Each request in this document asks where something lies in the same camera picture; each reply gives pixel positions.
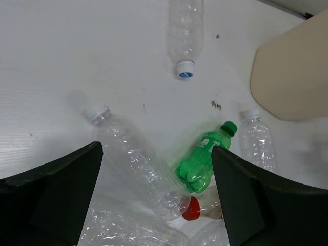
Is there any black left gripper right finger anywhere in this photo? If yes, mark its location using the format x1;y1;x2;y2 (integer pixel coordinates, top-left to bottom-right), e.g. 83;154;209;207
212;146;327;245

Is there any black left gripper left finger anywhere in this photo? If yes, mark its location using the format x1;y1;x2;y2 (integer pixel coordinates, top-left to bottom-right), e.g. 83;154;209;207
1;141;103;245

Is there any small clear bottle white cap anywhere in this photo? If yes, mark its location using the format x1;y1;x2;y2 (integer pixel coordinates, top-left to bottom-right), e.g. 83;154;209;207
239;109;279;174

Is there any green plastic soda bottle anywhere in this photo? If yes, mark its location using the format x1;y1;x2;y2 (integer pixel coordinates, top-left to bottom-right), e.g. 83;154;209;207
175;121;238;193

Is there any beige plastic bin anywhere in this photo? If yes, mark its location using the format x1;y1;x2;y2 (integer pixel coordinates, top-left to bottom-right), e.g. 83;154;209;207
250;11;327;120

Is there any red cap labelled bottle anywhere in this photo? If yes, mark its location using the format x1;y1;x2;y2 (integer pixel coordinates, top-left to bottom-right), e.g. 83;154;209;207
182;186;223;221

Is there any clear bottle blue-white cap near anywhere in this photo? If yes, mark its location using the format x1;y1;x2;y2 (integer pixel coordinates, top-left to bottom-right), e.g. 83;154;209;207
78;197;190;245

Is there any clear bottle blue-white cap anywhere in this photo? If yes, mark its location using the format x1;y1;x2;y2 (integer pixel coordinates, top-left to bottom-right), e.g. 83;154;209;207
78;197;190;245
166;0;204;80

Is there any clear bottle blue-white cap far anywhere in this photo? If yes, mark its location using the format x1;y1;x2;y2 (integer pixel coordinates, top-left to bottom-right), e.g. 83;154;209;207
166;0;204;80

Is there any aluminium frame rail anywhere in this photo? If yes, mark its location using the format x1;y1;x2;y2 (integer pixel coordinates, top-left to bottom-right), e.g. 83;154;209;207
259;0;313;20

